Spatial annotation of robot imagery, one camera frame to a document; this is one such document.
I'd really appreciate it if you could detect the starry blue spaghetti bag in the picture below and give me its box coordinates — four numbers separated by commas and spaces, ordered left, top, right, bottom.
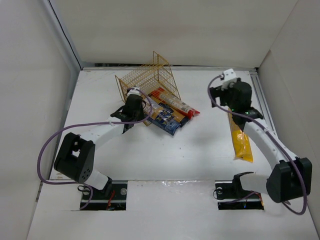
149, 100, 176, 122

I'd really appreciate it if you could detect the yellow end spaghetti bag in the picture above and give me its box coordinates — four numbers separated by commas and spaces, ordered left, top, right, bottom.
228, 113, 254, 163

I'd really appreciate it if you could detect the red end spaghetti bag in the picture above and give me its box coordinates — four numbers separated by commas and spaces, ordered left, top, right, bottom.
150, 87, 200, 119

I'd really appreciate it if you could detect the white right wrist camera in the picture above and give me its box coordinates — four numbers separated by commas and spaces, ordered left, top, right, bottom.
219, 68, 238, 90

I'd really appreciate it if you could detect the blue label spaghetti bag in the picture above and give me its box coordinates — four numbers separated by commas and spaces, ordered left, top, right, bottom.
150, 95, 189, 128

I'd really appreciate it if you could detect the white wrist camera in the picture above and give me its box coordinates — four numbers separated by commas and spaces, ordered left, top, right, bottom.
127, 86, 141, 99
219, 68, 238, 90

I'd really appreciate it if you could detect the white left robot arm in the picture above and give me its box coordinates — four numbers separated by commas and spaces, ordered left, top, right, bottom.
54, 94, 146, 196

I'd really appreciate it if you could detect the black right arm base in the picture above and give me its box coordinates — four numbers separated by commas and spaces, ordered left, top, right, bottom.
212, 171, 264, 211

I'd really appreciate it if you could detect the dark blue pasta box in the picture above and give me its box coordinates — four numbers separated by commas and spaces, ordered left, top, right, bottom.
147, 117, 180, 136

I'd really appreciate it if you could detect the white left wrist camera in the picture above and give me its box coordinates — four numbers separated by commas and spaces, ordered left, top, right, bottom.
127, 86, 141, 99

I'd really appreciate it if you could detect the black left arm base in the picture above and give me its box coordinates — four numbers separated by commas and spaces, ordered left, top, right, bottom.
77, 180, 128, 211

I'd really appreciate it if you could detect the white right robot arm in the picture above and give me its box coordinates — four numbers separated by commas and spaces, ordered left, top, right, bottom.
207, 78, 313, 203

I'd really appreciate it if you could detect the gold wire shelf rack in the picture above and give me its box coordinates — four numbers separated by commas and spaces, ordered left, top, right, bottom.
114, 51, 181, 127

